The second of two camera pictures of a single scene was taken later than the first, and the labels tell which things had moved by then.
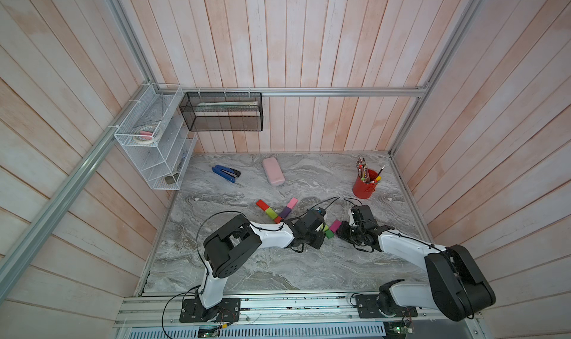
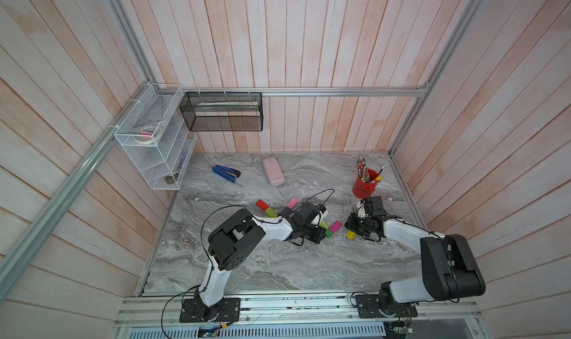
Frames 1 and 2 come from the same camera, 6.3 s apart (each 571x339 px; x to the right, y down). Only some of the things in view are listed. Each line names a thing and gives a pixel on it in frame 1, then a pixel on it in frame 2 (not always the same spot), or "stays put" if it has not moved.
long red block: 262,204 stays put
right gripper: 341,232 to 350,224
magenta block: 335,226 stays put
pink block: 293,201 stays put
